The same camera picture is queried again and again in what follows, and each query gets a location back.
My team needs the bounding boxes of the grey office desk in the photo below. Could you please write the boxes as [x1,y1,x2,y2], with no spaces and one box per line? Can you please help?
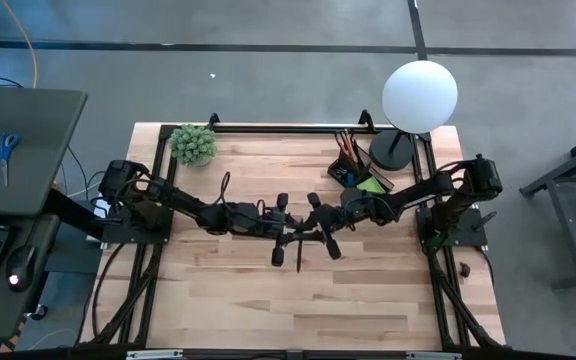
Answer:
[0,83,89,346]

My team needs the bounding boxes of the black computer mouse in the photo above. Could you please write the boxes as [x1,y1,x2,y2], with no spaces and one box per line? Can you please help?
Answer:
[5,243,40,294]

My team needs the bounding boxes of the black metal side table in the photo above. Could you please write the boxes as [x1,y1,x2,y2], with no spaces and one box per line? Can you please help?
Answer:
[519,124,576,292]

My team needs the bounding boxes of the green sticky note pad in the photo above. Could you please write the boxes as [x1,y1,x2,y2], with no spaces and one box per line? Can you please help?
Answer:
[355,175,388,195]

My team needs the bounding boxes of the black mesh desk organizer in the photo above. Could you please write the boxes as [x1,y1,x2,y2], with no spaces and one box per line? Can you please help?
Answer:
[326,129,396,196]

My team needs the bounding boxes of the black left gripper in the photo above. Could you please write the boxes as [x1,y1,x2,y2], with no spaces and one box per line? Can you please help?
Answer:
[237,191,315,268]

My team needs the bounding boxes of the black aluminium table frame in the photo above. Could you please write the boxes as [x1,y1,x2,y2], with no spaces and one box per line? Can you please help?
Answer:
[85,109,507,351]

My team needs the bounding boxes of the orange pencil with eraser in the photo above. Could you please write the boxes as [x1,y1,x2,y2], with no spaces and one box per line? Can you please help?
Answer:
[338,131,357,164]
[345,133,364,166]

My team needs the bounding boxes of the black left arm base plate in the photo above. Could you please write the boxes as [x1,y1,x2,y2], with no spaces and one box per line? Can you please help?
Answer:
[99,203,175,246]

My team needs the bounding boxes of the green plant in patterned pot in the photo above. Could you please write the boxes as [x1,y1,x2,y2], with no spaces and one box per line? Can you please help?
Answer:
[168,123,219,168]

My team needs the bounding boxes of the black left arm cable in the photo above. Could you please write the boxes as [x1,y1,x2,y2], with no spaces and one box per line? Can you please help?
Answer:
[202,170,232,209]

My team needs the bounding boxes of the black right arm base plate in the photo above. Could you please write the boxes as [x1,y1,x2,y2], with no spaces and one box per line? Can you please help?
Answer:
[414,206,490,248]

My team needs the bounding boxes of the white globe lamp black base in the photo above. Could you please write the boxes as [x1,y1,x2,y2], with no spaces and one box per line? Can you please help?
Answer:
[368,59,459,173]

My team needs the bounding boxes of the orange floor cable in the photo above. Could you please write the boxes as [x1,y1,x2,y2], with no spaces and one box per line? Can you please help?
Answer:
[0,0,40,90]

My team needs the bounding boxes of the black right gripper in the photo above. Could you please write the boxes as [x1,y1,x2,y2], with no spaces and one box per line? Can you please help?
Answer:
[299,191,348,261]

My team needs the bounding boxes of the blue-handled scissors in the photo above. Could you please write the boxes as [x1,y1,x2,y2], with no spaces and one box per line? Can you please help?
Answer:
[0,131,21,189]

